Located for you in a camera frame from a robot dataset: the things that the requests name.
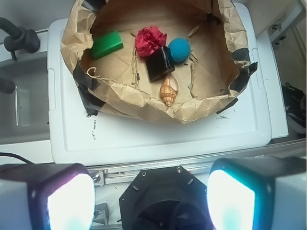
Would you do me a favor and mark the black octagonal mount plate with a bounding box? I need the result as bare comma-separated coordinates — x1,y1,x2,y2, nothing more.
119,166,214,230

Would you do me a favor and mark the aluminium extrusion rail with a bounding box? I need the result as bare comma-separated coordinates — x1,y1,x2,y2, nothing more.
87,138,307,186

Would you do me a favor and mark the tan spiral seashell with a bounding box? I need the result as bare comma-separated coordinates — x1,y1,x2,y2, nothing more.
160,75,179,107

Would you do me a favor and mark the black box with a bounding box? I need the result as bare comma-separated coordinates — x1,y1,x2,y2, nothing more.
145,46,175,82

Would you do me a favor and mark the red fabric flower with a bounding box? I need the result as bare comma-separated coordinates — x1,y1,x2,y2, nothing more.
135,26,167,58

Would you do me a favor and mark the crumpled brown paper bag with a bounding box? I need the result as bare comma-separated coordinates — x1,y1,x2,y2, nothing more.
61,0,258,124

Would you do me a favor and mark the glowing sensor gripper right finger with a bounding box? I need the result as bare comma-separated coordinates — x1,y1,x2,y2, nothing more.
207,157,307,230

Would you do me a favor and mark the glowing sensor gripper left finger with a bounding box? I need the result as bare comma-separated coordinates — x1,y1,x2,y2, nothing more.
0,163,95,230

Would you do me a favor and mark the white plastic lid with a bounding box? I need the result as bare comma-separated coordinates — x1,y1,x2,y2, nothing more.
47,2,272,166

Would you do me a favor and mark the clear plastic bin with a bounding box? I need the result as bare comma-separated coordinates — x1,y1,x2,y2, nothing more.
0,52,50,144

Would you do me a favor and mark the blue dimpled ball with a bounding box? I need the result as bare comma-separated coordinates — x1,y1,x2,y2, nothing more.
168,38,190,63

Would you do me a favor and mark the green block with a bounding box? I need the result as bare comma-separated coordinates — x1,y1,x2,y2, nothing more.
90,31,124,59

